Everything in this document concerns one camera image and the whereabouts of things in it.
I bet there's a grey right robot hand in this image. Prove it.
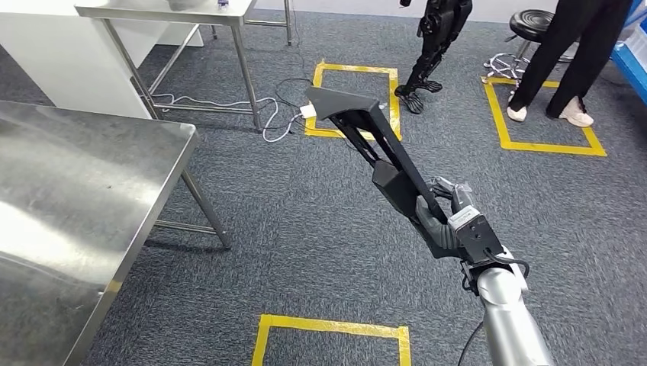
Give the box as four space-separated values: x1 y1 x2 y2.
415 176 476 239

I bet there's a black plastic car trim part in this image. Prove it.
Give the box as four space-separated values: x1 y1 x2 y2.
304 85 462 261

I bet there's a stainless steel workbench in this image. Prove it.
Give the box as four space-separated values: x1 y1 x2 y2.
0 100 233 366

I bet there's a yellow floor tape square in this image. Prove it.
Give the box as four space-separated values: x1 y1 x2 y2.
251 313 411 366
304 61 403 141
481 75 607 158

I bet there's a black humanoid robot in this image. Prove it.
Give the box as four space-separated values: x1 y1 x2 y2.
394 0 474 116

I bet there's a person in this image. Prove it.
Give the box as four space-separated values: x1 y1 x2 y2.
507 0 636 128

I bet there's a white plastic crate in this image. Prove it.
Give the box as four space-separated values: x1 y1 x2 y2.
624 24 647 72

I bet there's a stainless steel table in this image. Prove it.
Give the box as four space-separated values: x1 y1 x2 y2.
74 0 295 133

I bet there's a white cabinet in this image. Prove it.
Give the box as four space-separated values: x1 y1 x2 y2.
0 0 206 120

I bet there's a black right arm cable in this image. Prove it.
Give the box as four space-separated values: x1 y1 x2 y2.
457 320 486 366

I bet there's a silver braided cable bundle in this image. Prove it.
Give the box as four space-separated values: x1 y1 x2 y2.
482 52 532 82

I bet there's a white floor cable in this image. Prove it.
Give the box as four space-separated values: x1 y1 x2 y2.
150 92 304 144

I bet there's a black floor cable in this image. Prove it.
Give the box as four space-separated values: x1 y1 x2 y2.
274 10 317 110

